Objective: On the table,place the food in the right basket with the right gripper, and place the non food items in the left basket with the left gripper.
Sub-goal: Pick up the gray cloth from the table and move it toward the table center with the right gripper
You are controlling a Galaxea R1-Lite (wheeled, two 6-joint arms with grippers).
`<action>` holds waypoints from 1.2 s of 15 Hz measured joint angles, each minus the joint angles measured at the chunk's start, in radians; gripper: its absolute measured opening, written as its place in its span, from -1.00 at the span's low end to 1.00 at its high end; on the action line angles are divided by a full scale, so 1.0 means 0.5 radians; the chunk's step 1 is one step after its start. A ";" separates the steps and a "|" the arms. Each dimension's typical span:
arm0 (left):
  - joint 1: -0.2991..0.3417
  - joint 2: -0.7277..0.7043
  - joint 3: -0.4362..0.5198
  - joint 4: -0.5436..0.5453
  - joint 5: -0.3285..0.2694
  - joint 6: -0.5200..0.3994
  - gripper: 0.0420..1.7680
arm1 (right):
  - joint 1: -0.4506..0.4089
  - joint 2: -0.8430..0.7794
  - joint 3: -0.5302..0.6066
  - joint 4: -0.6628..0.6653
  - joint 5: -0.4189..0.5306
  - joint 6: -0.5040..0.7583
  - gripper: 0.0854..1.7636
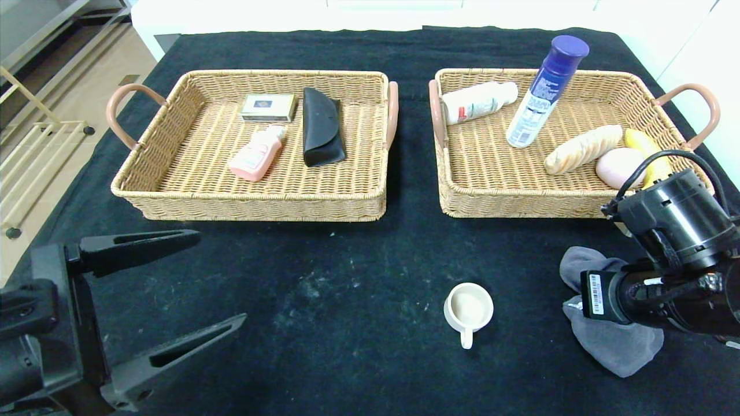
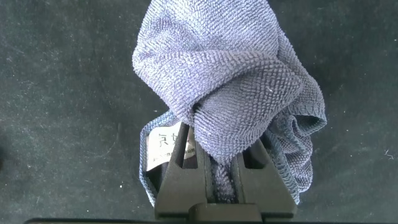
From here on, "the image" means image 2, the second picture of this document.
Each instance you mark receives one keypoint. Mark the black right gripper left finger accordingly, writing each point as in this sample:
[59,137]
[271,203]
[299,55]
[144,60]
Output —
[183,183]

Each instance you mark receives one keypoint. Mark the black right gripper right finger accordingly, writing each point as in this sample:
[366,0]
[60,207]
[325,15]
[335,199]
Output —
[264,183]

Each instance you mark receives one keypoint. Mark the grey towel with tag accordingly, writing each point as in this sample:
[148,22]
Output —
[217,77]

